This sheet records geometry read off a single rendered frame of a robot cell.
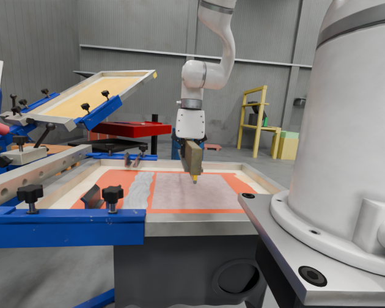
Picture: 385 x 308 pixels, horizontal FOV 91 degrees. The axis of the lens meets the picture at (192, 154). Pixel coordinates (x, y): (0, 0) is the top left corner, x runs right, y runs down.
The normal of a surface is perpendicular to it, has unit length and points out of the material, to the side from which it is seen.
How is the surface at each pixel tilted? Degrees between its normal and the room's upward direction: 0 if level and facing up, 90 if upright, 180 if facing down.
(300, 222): 0
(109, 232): 90
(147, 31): 90
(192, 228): 90
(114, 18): 90
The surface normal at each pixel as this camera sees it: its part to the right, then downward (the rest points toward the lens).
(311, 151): -0.98, -0.04
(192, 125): 0.13, 0.20
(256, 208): 0.07, -0.98
